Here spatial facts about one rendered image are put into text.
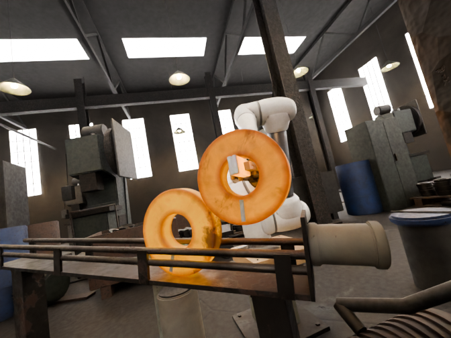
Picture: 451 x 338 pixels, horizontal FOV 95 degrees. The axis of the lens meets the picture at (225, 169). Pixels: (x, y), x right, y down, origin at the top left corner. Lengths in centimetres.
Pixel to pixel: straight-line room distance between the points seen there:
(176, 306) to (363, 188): 369
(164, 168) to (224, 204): 1194
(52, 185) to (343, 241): 1354
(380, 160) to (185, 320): 384
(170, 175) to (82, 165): 738
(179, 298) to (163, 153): 1188
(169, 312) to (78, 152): 494
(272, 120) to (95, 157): 454
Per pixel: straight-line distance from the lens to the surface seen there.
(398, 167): 443
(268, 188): 32
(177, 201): 39
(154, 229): 43
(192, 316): 73
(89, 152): 533
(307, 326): 141
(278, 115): 111
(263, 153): 33
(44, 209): 1370
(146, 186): 1223
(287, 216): 123
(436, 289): 44
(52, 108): 995
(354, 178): 407
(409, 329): 45
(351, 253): 32
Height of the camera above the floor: 77
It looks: 7 degrees up
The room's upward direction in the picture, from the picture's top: 11 degrees counter-clockwise
